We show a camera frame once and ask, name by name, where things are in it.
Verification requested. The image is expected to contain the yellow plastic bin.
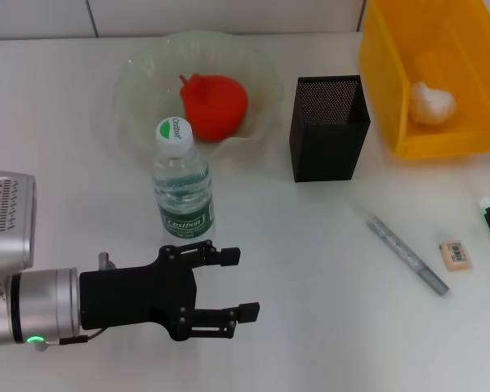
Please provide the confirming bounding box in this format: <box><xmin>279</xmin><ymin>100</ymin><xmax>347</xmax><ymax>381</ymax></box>
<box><xmin>358</xmin><ymin>0</ymin><xmax>490</xmax><ymax>159</ymax></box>

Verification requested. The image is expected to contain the black mesh pen holder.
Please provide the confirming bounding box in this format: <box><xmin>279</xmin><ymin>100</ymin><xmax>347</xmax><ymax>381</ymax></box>
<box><xmin>288</xmin><ymin>74</ymin><xmax>372</xmax><ymax>183</ymax></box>

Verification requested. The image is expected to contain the white paper ball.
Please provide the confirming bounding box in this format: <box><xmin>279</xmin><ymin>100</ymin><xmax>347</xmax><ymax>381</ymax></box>
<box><xmin>409</xmin><ymin>80</ymin><xmax>457</xmax><ymax>127</ymax></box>

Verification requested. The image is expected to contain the pale green glass fruit plate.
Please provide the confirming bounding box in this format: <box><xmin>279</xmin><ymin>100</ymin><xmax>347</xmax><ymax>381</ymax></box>
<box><xmin>114</xmin><ymin>29</ymin><xmax>286</xmax><ymax>163</ymax></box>

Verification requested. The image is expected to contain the beige eraser with barcode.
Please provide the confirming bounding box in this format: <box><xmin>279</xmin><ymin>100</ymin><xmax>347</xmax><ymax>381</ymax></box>
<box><xmin>438</xmin><ymin>240</ymin><xmax>474</xmax><ymax>271</ymax></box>

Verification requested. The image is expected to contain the silver glitter pen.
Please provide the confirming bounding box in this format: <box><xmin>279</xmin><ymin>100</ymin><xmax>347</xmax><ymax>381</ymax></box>
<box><xmin>366</xmin><ymin>215</ymin><xmax>450</xmax><ymax>297</ymax></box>

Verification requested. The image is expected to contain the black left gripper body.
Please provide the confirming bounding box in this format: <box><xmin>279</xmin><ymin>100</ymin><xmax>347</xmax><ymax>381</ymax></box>
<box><xmin>78</xmin><ymin>244</ymin><xmax>200</xmax><ymax>342</ymax></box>

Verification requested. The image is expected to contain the orange fruit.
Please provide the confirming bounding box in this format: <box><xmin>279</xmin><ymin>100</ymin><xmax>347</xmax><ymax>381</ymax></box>
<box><xmin>179</xmin><ymin>73</ymin><xmax>249</xmax><ymax>143</ymax></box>

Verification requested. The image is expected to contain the clear green-label water bottle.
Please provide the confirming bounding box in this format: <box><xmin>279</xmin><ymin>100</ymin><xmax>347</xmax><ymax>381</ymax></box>
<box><xmin>151</xmin><ymin>117</ymin><xmax>216</xmax><ymax>243</ymax></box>

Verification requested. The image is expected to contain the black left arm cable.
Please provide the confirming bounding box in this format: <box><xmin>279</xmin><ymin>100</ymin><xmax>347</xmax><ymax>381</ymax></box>
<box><xmin>59</xmin><ymin>326</ymin><xmax>107</xmax><ymax>346</ymax></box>

